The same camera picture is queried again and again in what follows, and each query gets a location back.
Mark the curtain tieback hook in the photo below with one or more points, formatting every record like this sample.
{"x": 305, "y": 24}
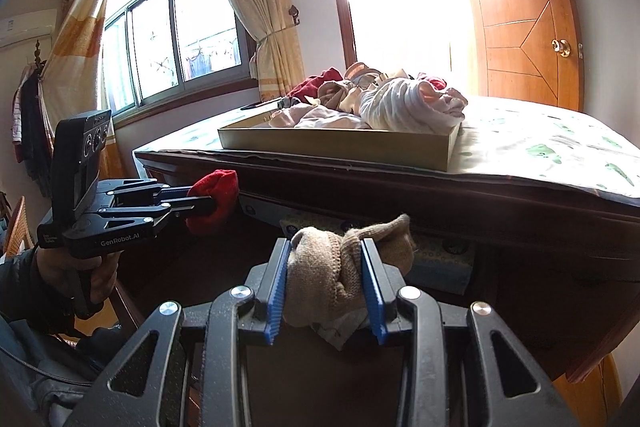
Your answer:
{"x": 293, "y": 14}

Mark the white air conditioner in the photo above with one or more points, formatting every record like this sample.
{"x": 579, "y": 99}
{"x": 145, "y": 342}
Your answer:
{"x": 25, "y": 29}

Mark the wicker chair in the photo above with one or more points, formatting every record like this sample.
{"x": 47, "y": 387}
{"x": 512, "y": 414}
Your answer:
{"x": 15, "y": 227}

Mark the pile of mixed clothes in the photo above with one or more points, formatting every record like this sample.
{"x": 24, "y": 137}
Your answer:
{"x": 400, "y": 107}

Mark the dark red underwear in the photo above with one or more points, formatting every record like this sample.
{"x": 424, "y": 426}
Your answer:
{"x": 215, "y": 187}

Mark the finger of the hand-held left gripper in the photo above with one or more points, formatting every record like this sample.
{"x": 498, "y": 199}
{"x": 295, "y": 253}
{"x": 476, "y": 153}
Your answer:
{"x": 145, "y": 190}
{"x": 190, "y": 207}

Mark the shallow cardboard tray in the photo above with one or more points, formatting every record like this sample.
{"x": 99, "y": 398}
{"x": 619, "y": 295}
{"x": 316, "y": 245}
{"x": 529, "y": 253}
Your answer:
{"x": 325, "y": 147}

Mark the leaf print cover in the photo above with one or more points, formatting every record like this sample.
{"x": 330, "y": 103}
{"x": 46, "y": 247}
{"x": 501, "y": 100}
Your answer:
{"x": 525, "y": 142}

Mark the person's grey clothing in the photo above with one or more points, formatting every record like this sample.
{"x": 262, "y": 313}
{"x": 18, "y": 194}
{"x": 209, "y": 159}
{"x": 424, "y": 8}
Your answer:
{"x": 60, "y": 372}

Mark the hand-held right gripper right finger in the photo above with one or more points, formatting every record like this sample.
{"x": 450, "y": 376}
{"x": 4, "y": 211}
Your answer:
{"x": 374, "y": 292}

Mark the hanging dark clothes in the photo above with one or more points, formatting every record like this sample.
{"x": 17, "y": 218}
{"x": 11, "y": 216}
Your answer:
{"x": 32, "y": 122}

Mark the brass door knob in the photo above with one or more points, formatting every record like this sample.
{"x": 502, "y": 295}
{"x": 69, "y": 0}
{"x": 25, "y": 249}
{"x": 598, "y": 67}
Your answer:
{"x": 561, "y": 47}

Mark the wooden door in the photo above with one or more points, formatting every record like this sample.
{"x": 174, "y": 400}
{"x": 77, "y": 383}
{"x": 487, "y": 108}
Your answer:
{"x": 525, "y": 32}

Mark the person's left forearm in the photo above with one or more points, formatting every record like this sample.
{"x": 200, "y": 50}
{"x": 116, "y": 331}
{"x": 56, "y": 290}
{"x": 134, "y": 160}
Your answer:
{"x": 20, "y": 292}

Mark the sliding glass window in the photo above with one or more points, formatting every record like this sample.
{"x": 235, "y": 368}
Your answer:
{"x": 200, "y": 22}

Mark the patterned tissue pack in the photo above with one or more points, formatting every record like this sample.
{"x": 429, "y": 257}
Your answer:
{"x": 445, "y": 262}
{"x": 320, "y": 224}

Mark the plain light blue tissue pack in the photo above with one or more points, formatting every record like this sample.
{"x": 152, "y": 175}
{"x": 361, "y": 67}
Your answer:
{"x": 255, "y": 209}

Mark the beige sock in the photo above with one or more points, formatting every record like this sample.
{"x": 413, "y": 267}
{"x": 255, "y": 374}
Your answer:
{"x": 320, "y": 272}

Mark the wooden coat rack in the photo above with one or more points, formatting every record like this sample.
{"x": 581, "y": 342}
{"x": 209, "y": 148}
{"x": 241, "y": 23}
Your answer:
{"x": 38, "y": 52}

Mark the person's left hand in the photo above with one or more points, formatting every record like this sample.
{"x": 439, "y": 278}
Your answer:
{"x": 50, "y": 272}

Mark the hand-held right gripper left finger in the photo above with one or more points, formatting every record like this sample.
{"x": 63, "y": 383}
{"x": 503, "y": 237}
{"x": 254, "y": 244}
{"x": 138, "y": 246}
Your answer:
{"x": 277, "y": 292}

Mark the dark wooden cabinet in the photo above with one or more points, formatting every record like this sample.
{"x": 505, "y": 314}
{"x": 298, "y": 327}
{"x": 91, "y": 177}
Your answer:
{"x": 500, "y": 232}

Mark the dark slim object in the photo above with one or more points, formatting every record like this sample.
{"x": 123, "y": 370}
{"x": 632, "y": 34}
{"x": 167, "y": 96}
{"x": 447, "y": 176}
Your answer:
{"x": 260, "y": 105}

